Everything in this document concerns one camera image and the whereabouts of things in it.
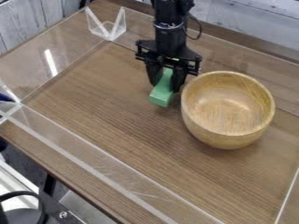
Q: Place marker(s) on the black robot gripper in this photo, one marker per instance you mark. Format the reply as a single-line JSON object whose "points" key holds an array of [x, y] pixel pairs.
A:
{"points": [[167, 51]]}

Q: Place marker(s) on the green rectangular block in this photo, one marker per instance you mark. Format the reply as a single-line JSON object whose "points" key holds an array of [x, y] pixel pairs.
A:
{"points": [[161, 94]]}

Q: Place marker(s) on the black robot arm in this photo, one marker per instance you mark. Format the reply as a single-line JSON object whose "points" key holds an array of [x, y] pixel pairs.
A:
{"points": [[171, 12]]}

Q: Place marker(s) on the light wooden bowl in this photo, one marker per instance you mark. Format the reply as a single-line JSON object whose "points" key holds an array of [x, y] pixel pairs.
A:
{"points": [[227, 109]]}

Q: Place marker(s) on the black table leg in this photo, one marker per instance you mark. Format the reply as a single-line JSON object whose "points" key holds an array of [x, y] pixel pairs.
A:
{"points": [[49, 184]]}

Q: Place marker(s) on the clear acrylic corner bracket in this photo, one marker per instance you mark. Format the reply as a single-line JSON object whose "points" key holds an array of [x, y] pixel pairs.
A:
{"points": [[107, 30]]}

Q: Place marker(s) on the clear acrylic barrier wall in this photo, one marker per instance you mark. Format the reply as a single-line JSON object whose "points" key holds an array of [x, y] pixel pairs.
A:
{"points": [[111, 185]]}

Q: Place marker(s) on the metal base plate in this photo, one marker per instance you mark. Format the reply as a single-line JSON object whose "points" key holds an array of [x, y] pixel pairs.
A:
{"points": [[85, 213]]}

